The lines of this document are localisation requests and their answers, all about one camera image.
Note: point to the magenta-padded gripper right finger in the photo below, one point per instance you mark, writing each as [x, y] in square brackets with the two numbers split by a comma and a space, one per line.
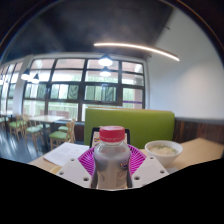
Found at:
[150, 170]

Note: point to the white printed paper sheet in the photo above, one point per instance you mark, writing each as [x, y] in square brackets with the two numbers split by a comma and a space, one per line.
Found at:
[65, 151]

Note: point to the clear red-capped drink bottle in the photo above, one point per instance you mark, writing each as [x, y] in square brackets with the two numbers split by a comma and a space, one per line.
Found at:
[111, 163]

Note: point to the white bowl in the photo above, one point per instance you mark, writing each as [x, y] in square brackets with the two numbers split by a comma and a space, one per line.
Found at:
[164, 151]

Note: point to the black-framed table sign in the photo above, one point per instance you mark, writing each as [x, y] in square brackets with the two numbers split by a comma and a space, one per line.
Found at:
[94, 133]

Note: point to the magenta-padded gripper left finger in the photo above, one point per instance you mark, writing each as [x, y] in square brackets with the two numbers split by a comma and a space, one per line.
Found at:
[74, 170]

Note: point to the long curved ceiling light strip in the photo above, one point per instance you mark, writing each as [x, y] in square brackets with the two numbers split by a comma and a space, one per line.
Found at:
[140, 47]

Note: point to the group of pendant ceiling lamps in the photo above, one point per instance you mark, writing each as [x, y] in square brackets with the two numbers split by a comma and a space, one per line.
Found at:
[105, 61]

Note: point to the green booth bench backrest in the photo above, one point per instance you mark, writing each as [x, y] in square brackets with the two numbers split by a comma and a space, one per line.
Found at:
[143, 125]

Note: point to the large dark-framed window wall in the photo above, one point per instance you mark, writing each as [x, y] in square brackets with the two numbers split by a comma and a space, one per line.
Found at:
[66, 91]

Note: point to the group of green-seated wooden chairs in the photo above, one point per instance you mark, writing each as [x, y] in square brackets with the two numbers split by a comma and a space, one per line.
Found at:
[58, 135]

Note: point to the light wooden dining table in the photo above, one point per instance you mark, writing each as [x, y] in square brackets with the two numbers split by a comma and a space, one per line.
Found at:
[46, 118]

